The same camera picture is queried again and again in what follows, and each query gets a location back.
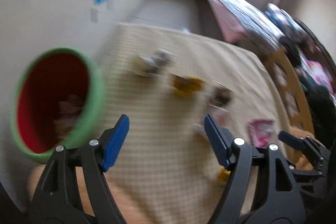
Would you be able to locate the wooden chair frame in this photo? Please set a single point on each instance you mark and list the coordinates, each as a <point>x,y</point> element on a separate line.
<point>293,99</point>

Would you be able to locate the orange fluffy blanket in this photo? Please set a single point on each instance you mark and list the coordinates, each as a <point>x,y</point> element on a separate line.
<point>131,212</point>

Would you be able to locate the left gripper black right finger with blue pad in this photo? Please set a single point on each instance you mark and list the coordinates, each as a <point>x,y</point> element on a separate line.
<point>278,199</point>

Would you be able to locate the yellow wrapper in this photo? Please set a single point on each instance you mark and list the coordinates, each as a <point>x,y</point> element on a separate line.
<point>186,87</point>

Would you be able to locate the pink snack wrapper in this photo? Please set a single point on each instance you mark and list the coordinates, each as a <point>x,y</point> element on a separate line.
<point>261,132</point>

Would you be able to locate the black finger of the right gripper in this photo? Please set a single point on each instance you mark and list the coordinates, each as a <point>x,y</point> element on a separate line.
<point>316,154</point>

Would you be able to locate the red bin green rim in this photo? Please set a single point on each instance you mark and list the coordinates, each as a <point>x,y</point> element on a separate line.
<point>53,77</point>

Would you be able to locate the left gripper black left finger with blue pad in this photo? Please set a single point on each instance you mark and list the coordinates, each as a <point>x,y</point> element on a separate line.
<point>57,196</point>

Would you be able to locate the white wall socket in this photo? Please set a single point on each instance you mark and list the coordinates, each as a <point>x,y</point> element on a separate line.
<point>94,15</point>

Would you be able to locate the bed with striped quilt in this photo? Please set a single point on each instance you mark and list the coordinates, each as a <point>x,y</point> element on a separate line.
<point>245,26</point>

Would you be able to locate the grey white paper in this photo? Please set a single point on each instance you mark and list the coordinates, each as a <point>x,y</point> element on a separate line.
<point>153,65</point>

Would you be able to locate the small gold wrapper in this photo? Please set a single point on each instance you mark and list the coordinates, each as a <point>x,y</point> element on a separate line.
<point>223,176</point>

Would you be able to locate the dark brown crumpled wrapper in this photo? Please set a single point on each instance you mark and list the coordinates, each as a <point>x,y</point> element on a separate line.
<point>220,96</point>

